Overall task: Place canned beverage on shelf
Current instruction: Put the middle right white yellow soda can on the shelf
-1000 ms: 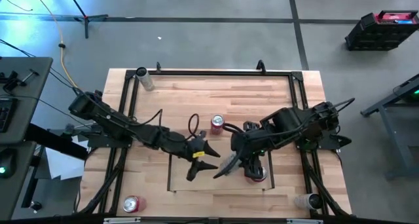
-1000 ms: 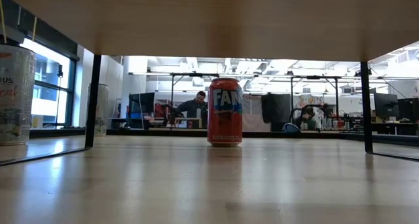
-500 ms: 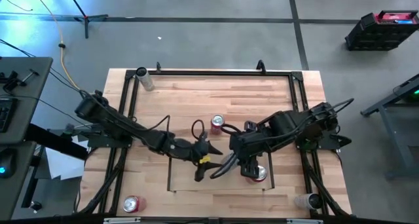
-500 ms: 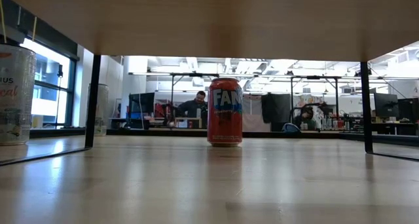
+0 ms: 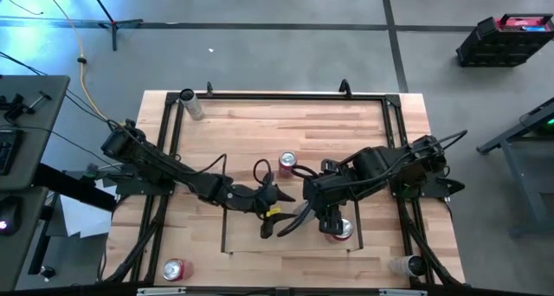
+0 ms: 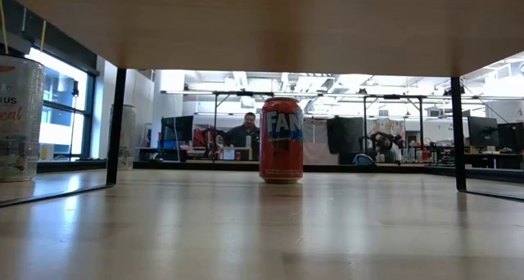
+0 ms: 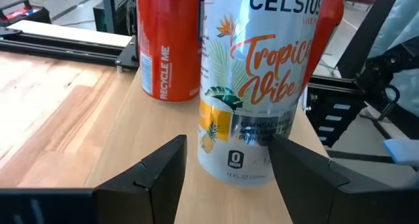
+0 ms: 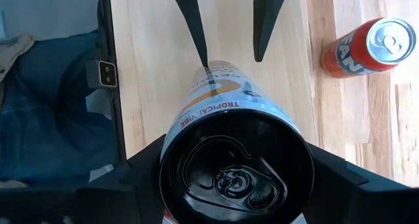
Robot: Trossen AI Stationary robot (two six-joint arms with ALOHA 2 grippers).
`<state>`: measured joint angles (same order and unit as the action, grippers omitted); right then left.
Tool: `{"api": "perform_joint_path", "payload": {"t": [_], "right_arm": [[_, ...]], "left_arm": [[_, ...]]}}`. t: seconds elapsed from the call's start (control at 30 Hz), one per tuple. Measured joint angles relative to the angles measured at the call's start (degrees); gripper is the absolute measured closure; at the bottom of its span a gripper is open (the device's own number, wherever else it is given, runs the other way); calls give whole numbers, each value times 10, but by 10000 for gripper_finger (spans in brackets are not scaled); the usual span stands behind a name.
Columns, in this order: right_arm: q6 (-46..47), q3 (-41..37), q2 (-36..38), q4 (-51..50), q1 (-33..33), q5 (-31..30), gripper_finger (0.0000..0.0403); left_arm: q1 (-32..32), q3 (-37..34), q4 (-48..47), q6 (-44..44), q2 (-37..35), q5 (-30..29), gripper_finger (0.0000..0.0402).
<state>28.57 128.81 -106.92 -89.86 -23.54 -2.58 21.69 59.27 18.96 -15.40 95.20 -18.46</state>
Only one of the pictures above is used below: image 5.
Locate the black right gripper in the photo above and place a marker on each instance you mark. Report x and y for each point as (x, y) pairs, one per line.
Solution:
(330, 218)

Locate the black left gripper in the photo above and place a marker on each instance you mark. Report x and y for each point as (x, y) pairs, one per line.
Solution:
(251, 198)

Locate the red Fanta soda can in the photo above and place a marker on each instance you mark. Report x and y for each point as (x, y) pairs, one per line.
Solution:
(287, 159)
(173, 270)
(347, 230)

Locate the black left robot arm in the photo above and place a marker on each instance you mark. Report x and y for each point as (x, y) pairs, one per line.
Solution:
(164, 166)

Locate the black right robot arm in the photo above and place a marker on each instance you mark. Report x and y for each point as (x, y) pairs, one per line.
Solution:
(376, 164)

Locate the wooden shelf with black legs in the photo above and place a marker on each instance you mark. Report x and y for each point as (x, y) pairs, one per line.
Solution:
(251, 240)

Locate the grey metal stand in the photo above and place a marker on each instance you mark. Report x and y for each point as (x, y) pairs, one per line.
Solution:
(519, 175)

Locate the white paper sheets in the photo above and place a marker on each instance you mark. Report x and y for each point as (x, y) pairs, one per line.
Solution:
(82, 218)

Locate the black desk beam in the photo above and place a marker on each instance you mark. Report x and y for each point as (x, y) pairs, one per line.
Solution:
(73, 188)

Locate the black plastic crate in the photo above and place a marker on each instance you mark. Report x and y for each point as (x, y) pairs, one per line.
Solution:
(489, 49)

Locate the black tripod stand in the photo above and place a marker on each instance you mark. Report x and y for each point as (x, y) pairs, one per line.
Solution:
(114, 27)

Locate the grey desk with tools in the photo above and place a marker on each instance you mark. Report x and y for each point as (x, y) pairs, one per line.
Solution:
(39, 127)

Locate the grey desk with mouse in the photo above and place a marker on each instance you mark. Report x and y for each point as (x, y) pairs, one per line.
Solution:
(26, 252)

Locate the black computer mouse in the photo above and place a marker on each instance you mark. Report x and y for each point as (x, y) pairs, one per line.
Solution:
(10, 214)

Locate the black keyboard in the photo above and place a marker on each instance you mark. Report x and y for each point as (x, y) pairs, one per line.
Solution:
(8, 151)

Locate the black clamp tool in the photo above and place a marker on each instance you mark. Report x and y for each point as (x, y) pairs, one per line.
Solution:
(17, 107)

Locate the silver metal bracket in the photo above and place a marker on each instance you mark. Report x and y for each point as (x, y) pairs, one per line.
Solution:
(160, 291)
(402, 292)

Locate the black aluminium table frame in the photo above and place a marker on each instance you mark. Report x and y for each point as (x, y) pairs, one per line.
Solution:
(281, 96)

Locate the black frame bracket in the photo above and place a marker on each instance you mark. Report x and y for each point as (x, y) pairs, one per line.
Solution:
(210, 89)
(345, 88)

